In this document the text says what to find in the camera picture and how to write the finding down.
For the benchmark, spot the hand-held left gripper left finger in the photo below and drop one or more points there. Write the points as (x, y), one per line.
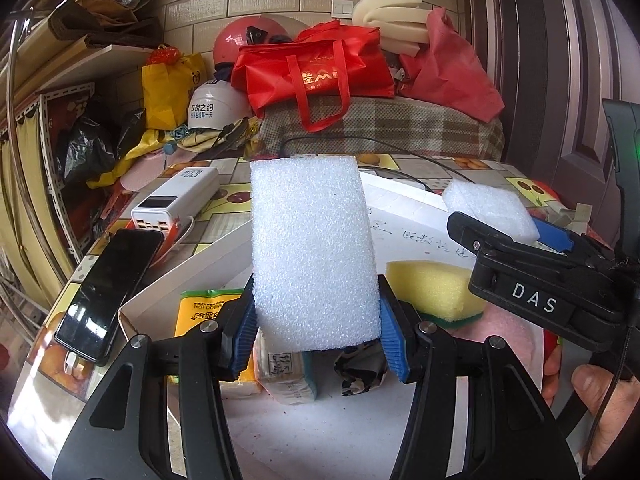
(245, 330)

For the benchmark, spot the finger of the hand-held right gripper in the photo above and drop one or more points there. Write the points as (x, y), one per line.
(552, 234)
(467, 230)

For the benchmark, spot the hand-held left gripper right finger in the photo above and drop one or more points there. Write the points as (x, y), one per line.
(395, 340)

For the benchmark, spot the small white foam block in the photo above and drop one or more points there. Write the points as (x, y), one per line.
(485, 205)

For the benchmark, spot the large white foam block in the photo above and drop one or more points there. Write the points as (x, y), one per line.
(310, 250)

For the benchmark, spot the white cardboard box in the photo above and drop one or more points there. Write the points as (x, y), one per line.
(310, 435)

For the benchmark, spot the person's right hand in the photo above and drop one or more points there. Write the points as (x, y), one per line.
(610, 400)

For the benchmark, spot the yellow tissue packet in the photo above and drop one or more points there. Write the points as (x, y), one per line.
(200, 310)

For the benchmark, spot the teal and white tissue packet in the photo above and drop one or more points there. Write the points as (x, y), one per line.
(280, 375)

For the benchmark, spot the yellow sponge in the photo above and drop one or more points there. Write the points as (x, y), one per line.
(430, 285)

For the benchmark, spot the plaid cloth cover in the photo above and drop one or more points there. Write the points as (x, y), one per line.
(390, 125)

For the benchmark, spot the black smartphone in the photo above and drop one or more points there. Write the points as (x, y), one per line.
(110, 290)

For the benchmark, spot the white power bank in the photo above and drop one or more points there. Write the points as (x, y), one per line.
(175, 195)

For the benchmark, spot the red plastic bag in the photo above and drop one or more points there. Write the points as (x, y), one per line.
(450, 75)

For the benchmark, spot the grey panel door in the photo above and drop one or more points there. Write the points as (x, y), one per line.
(550, 60)

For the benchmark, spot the pink slipper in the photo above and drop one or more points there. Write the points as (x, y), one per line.
(145, 172)

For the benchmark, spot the yellow and black cloth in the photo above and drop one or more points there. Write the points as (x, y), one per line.
(215, 140)

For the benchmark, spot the red tote bag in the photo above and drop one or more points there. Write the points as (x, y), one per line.
(310, 75)

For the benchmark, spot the white helmet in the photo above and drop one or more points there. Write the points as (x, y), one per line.
(215, 105)

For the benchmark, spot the cream foam roll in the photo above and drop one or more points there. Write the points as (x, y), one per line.
(390, 15)

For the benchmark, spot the black plastic bag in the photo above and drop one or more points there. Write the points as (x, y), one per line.
(85, 145)

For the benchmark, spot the yellow shopping bag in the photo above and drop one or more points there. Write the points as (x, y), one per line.
(170, 90)

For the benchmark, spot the yellow curtain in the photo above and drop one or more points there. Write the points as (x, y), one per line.
(20, 200)

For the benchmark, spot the red helmet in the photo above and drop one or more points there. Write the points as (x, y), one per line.
(240, 45)

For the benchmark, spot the white shelf rack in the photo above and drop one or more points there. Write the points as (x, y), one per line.
(100, 60)

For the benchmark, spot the curved chrome pipe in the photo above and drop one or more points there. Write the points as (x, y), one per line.
(17, 110)

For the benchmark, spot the brown paper bags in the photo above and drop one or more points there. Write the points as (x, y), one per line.
(95, 20)

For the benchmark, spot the white light switch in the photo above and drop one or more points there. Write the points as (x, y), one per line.
(343, 6)

